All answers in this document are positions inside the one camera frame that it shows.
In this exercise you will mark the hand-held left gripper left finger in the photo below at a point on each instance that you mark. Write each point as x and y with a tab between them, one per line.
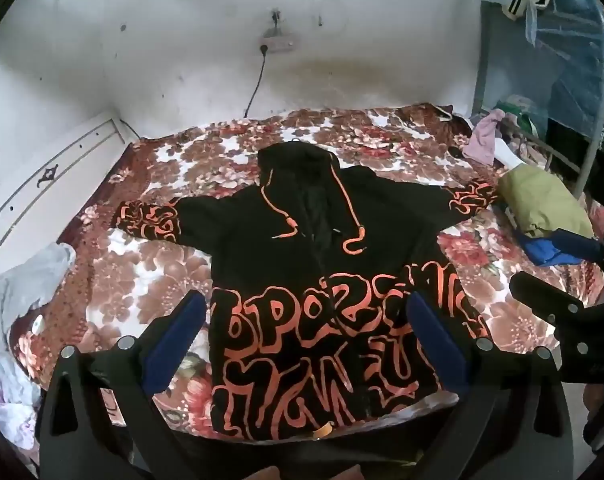
174	347

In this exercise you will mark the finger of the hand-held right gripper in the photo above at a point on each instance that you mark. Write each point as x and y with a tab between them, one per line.
542	292
579	242

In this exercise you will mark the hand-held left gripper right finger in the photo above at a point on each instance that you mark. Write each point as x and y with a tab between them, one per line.
439	347

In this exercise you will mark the black hoodie with orange print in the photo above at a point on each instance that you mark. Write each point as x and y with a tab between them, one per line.
292	240

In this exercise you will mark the pile of mixed clothes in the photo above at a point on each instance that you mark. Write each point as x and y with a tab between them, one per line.
519	120

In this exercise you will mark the blue cloth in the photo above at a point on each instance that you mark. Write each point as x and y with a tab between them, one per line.
539	252

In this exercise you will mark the folded green cloth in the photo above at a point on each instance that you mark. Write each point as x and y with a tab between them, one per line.
542	200

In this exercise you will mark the floral blanket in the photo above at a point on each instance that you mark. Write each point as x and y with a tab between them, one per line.
147	270

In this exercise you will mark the grey metal rack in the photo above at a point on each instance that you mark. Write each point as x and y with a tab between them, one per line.
589	110

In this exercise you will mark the pink cloth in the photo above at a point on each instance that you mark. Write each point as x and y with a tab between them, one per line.
484	137

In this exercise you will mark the grey cloth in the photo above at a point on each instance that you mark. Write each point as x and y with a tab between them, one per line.
27	285

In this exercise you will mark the white and purple cloth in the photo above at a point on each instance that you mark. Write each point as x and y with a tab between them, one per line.
7	390

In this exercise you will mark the white headboard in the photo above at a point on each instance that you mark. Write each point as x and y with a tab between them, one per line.
47	180

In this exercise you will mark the blue mosquito net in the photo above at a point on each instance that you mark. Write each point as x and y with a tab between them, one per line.
577	25

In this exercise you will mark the white power strip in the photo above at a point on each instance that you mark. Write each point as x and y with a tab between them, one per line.
277	44

